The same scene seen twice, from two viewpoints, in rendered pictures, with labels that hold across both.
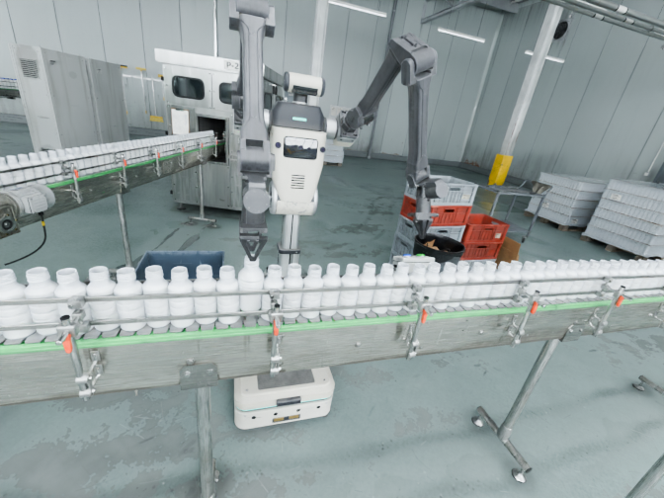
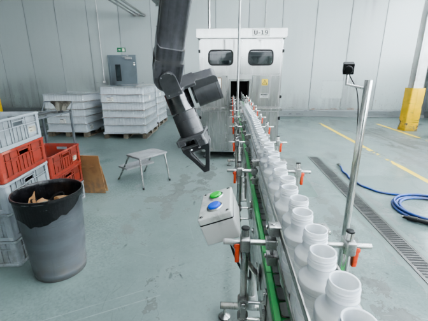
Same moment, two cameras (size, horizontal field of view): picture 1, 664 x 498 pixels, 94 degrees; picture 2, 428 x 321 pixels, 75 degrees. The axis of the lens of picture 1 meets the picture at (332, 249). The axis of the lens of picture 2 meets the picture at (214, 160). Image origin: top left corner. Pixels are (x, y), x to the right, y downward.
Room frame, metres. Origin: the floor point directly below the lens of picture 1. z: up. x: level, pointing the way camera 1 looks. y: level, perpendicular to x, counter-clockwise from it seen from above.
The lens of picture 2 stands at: (0.87, 0.25, 1.40)
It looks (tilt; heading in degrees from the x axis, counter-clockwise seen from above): 17 degrees down; 293
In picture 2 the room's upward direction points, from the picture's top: straight up
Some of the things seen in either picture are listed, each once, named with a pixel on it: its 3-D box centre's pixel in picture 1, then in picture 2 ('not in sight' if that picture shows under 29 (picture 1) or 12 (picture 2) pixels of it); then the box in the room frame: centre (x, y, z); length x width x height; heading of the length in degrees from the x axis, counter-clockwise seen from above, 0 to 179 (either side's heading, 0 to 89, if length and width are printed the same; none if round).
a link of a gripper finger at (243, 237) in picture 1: (252, 242); not in sight; (0.72, 0.20, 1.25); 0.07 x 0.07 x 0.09; 19
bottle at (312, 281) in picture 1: (311, 290); not in sight; (0.80, 0.04, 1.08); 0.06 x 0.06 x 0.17
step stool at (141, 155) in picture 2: not in sight; (142, 165); (3.21, -2.76, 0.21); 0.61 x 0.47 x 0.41; 163
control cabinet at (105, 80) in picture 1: (101, 116); not in sight; (6.13, 4.71, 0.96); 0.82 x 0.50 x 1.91; 2
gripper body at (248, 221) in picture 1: (253, 213); not in sight; (0.74, 0.21, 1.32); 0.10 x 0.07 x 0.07; 19
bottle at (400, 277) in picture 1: (397, 287); (298, 250); (0.90, -0.24, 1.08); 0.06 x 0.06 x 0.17
